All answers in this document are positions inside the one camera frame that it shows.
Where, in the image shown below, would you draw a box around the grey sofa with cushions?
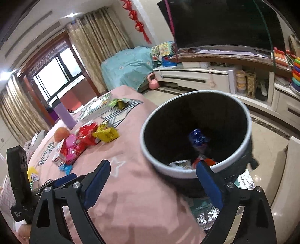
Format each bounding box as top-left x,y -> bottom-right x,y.
23,130 -> 47,151

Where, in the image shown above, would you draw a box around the small white carton box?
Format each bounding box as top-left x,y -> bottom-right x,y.
52,139 -> 66,166

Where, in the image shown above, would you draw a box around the red toy telephone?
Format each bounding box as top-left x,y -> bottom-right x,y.
273,47 -> 292,67

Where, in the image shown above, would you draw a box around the red orange wrapper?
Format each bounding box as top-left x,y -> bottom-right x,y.
193,157 -> 218,169

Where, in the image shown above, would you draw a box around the pink kettlebell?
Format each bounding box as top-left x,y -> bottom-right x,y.
147,73 -> 158,90

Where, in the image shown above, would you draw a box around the teal cloth covered furniture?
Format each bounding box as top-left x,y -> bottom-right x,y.
101,46 -> 155,91

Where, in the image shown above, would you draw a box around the white flat device box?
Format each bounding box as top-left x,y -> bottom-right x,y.
181,61 -> 211,68

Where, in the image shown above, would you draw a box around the dark blue foil wrapper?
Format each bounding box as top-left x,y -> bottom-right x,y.
188,129 -> 210,148

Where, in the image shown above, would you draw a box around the white printed packet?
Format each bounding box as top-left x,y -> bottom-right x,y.
169,160 -> 193,168

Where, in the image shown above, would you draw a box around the red snack packet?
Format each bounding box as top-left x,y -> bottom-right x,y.
76,122 -> 99,146

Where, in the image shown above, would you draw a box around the yellow lattice toy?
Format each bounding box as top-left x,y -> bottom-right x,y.
246,72 -> 257,98

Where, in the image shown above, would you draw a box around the dark framed window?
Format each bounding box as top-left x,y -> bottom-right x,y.
33,47 -> 85,99

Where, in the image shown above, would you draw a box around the beige patterned curtain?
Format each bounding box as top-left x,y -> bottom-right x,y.
66,7 -> 132,94
0,75 -> 51,141

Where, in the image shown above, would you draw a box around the light blue wrapper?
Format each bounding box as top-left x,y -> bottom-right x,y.
58,163 -> 73,175

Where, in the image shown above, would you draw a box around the black bin with grey rim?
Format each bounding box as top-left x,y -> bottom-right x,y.
140,90 -> 259,199

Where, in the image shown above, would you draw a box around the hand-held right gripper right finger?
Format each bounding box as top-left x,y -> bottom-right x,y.
196,161 -> 277,244

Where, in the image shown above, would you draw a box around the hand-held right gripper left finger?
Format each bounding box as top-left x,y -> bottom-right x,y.
29,160 -> 111,244

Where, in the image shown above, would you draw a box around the colourful stacking rings toy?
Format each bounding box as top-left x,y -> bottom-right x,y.
291,57 -> 300,94

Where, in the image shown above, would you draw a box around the black television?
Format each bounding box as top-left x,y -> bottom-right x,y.
157,0 -> 286,51

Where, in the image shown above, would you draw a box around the yellow snack packet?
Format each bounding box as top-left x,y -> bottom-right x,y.
92,122 -> 119,143

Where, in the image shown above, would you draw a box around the white chair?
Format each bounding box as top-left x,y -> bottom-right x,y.
269,136 -> 300,235

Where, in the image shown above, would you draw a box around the stacked yellow containers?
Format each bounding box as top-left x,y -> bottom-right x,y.
235,70 -> 246,93

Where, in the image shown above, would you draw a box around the colourful toy activity cube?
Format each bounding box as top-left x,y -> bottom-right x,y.
151,42 -> 176,67

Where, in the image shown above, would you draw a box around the green snack bag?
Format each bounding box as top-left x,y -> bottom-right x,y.
107,99 -> 129,110

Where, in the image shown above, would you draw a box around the pink tablecloth with plaid patches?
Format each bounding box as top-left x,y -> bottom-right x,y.
23,84 -> 207,244

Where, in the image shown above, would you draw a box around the yellow crumpled wrapper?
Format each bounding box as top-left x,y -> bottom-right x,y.
27,166 -> 39,182

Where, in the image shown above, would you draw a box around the white television cabinet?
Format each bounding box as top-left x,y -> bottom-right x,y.
153,50 -> 300,122

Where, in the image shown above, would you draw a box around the green cover picture book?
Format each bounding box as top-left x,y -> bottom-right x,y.
80,92 -> 112,121

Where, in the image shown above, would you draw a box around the red hanging knot decoration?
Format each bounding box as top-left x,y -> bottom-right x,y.
121,0 -> 152,44

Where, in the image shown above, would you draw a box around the pink snack packet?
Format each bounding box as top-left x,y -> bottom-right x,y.
61,135 -> 88,165

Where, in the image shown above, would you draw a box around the purple bottle with black lid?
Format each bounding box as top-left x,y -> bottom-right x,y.
57,102 -> 77,128

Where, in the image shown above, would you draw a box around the orange round fruit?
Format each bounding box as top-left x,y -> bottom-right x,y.
54,127 -> 70,142

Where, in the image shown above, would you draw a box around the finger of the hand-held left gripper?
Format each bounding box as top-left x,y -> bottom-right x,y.
30,174 -> 78,196

